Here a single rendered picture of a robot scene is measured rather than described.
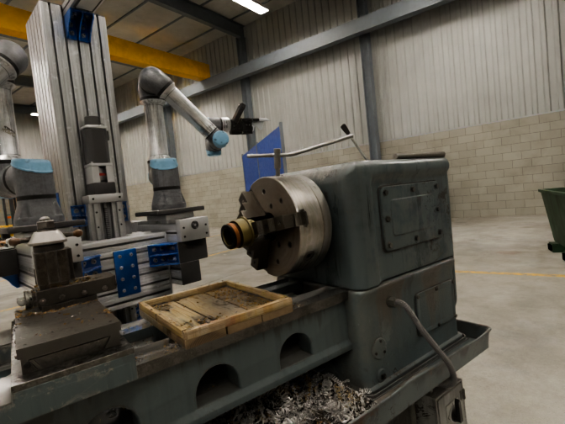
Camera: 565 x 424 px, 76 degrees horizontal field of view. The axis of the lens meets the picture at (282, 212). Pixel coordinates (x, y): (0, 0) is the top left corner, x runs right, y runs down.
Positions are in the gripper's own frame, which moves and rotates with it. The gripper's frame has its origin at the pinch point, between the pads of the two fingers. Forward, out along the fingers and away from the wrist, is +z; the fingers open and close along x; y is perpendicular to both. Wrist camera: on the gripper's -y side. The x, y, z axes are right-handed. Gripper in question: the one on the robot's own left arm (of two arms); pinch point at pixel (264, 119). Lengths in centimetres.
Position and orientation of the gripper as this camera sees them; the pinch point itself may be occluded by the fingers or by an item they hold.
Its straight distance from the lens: 201.6
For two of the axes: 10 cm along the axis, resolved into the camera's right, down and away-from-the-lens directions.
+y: 0.5, 9.8, 1.8
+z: 9.1, -1.1, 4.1
